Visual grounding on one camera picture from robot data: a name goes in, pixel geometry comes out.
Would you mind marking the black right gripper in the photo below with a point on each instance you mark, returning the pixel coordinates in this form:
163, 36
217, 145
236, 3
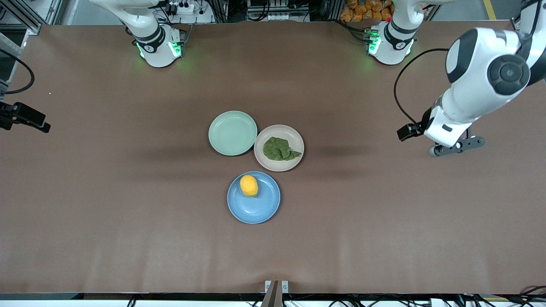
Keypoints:
19, 114

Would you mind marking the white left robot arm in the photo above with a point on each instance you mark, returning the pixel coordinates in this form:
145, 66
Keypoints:
473, 85

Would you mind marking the long white power strip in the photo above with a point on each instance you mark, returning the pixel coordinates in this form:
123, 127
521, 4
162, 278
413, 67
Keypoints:
277, 17

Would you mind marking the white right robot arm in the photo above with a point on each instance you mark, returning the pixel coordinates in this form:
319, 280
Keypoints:
155, 40

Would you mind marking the blue plate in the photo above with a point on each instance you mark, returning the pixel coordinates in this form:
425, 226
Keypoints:
256, 209

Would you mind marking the metal bracket with screws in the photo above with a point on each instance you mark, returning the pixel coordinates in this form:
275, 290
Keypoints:
276, 294

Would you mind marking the beige plate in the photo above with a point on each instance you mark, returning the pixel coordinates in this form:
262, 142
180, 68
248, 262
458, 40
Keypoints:
290, 164

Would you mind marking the white power strip with plugs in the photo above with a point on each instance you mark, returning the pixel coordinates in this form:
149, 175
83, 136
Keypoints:
185, 6

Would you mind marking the pile of orange fruits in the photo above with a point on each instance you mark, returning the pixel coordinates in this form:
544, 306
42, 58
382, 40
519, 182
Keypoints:
358, 13

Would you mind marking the green lettuce leaf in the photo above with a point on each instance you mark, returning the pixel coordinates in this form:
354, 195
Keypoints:
277, 149

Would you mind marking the yellow lemon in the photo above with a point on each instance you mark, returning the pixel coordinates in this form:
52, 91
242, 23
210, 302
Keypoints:
249, 185

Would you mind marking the aluminium frame profile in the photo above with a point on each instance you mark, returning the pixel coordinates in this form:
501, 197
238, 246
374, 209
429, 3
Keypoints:
21, 17

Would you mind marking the green plate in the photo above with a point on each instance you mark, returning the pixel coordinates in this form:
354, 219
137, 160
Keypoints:
232, 133

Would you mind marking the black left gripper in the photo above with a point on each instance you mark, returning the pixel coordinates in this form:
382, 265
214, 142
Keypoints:
410, 131

